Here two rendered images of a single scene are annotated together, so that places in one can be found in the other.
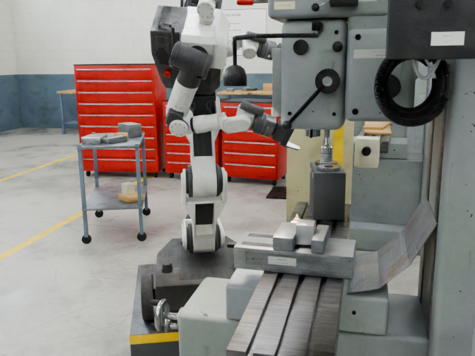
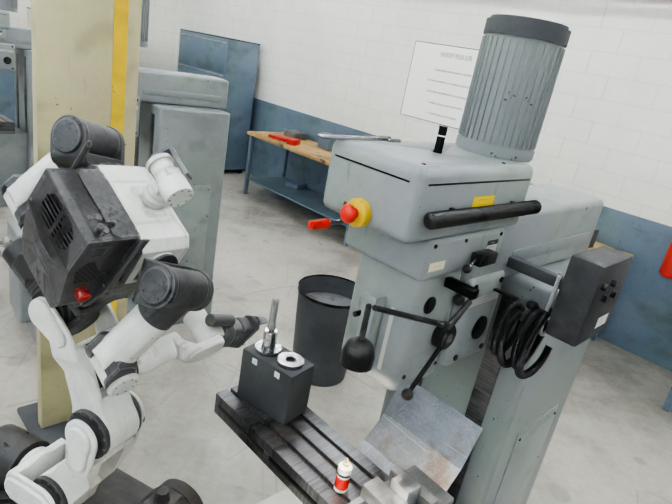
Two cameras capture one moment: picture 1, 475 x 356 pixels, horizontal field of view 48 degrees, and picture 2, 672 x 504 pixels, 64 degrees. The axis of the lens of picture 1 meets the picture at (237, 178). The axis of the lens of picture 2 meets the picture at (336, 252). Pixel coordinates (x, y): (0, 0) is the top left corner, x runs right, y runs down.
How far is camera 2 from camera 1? 1.63 m
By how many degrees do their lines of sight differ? 59
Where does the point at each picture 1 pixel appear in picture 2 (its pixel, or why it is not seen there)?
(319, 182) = (294, 385)
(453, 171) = (522, 394)
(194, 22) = (137, 207)
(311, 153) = not seen: hidden behind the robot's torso
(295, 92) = (413, 353)
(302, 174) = not seen: hidden behind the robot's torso
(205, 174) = (123, 419)
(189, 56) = (190, 290)
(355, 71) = (464, 320)
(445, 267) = (497, 465)
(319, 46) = (442, 300)
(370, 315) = not seen: outside the picture
